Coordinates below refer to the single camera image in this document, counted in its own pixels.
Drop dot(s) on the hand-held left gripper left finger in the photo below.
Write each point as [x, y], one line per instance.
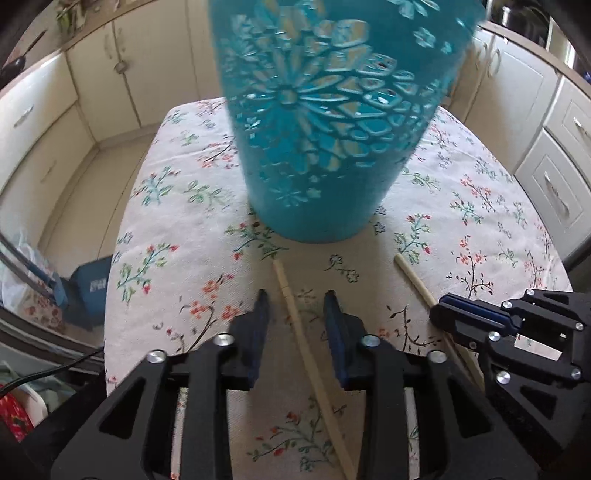
[258, 341]

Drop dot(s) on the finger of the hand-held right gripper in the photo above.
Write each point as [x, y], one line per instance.
[475, 309]
[461, 330]

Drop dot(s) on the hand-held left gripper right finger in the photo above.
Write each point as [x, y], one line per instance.
[337, 341]

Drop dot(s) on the wooden chopstick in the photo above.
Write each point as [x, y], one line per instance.
[295, 318]
[413, 277]

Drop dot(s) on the teal perforated plastic basket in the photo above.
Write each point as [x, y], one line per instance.
[323, 138]

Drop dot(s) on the floral tablecloth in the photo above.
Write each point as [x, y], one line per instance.
[184, 240]

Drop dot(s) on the blue dustpan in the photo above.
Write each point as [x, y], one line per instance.
[92, 290]

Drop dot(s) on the cream drawer cabinet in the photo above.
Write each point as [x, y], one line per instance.
[531, 115]

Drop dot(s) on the clear plastic bag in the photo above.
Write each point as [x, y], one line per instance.
[18, 281]

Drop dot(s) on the red patterned cloth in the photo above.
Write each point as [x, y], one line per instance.
[11, 413]

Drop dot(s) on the small hanging metal cup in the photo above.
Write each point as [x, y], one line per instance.
[121, 67]

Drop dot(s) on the cream kitchen door cabinets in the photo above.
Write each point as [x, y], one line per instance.
[92, 83]

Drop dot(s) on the black frying pan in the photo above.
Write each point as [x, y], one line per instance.
[14, 64]

